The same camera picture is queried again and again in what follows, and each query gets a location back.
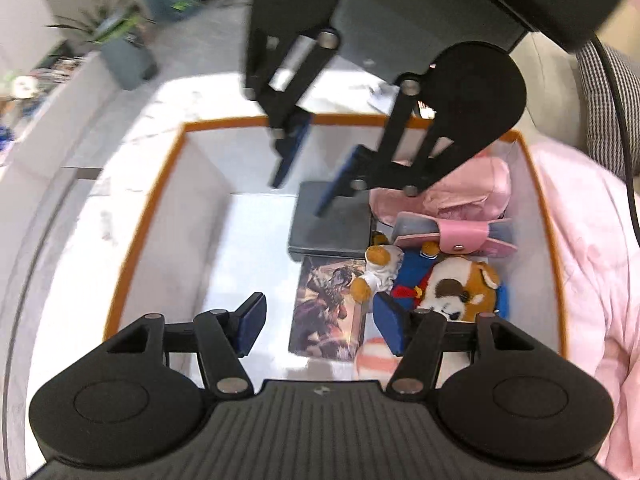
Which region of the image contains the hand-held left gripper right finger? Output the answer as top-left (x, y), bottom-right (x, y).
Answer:
top-left (372, 291), bottom-right (546, 396)

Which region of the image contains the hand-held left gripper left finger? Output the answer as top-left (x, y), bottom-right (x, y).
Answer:
top-left (102, 291), bottom-right (268, 396)

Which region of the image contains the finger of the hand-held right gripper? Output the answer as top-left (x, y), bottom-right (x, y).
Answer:
top-left (314, 76), bottom-right (472, 218)
top-left (244, 30), bottom-right (343, 190)

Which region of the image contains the pink white striped plush toy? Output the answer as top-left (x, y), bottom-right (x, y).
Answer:
top-left (354, 337), bottom-right (406, 381)

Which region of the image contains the dark grey box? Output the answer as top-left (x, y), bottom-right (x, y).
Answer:
top-left (287, 180), bottom-right (378, 261)

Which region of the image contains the box with art print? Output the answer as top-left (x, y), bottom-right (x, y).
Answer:
top-left (289, 256), bottom-right (368, 361)

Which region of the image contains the white orange-rimmed storage box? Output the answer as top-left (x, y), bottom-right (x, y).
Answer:
top-left (102, 114), bottom-right (571, 391)

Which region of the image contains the plush dog toy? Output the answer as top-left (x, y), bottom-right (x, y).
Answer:
top-left (349, 241), bottom-right (512, 325)

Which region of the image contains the pink plush pouch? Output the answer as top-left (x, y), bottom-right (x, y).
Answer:
top-left (370, 147), bottom-right (513, 226)

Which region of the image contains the pink snap case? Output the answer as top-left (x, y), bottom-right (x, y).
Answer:
top-left (390, 211), bottom-right (516, 258)

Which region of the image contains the beige sofa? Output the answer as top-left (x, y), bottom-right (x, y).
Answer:
top-left (515, 35), bottom-right (591, 151)

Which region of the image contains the checked cushion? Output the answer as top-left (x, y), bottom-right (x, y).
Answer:
top-left (575, 40), bottom-right (640, 181)

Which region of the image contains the pink fleece clothing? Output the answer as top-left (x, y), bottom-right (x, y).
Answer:
top-left (525, 140), bottom-right (640, 480)

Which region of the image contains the long-leaf potted plant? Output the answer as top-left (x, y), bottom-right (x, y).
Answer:
top-left (45, 2), bottom-right (156, 46)

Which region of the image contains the white marble television cabinet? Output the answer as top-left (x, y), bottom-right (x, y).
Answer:
top-left (0, 50), bottom-right (126, 181)

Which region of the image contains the black cable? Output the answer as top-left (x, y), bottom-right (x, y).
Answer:
top-left (590, 32), bottom-right (640, 248)

